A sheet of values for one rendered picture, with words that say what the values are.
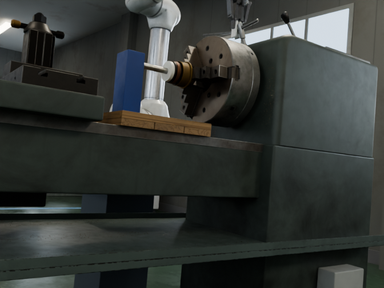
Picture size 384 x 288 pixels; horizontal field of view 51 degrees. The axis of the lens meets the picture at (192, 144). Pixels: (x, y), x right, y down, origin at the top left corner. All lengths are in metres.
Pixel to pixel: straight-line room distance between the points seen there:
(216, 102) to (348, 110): 0.56
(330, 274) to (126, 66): 1.00
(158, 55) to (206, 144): 0.98
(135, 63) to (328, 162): 0.80
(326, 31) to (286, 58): 3.24
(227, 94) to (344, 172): 0.59
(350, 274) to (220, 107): 0.77
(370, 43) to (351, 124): 2.73
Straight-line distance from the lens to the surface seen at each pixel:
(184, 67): 1.38
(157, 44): 2.16
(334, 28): 4.62
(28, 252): 1.06
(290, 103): 1.43
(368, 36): 4.42
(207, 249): 1.12
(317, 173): 1.55
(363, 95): 1.78
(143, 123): 1.12
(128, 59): 1.27
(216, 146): 1.27
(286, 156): 1.42
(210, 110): 1.40
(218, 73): 1.34
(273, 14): 5.23
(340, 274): 1.60
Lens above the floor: 0.78
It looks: 3 degrees up
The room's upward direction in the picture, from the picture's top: 5 degrees clockwise
